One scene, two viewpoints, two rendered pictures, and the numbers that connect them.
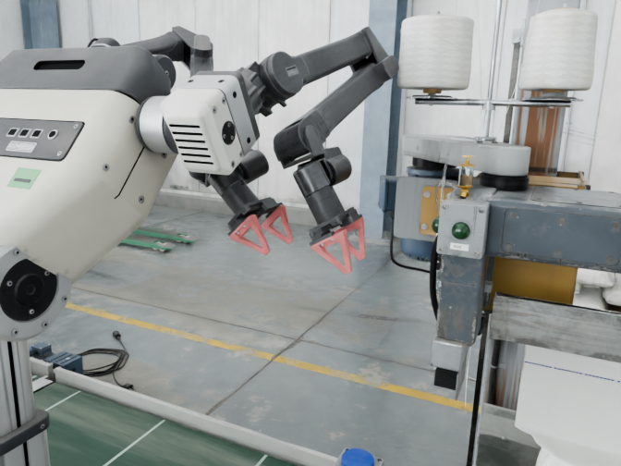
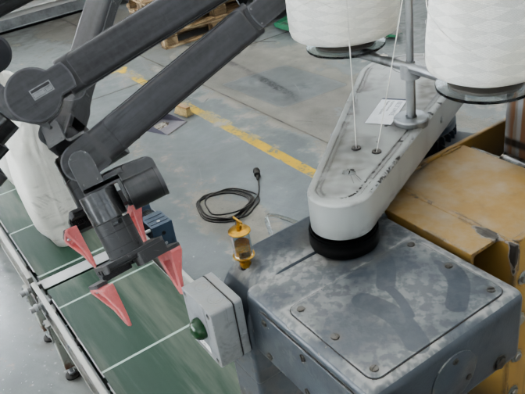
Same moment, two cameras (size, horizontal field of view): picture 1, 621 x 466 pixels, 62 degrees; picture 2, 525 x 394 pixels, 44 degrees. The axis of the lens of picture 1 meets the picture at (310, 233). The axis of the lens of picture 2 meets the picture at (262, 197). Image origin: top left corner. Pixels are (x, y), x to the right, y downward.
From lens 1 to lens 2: 87 cm
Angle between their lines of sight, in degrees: 37
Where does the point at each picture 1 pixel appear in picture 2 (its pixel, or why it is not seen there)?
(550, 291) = not seen: hidden behind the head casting
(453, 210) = (190, 302)
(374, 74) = (243, 23)
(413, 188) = not seen: hidden behind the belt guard
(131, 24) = not seen: outside the picture
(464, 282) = (246, 370)
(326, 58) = (135, 33)
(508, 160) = (319, 219)
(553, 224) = (296, 356)
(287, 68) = (33, 90)
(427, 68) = (300, 20)
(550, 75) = (440, 62)
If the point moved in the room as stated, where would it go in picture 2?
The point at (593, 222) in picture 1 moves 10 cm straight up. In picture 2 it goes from (328, 380) to (319, 307)
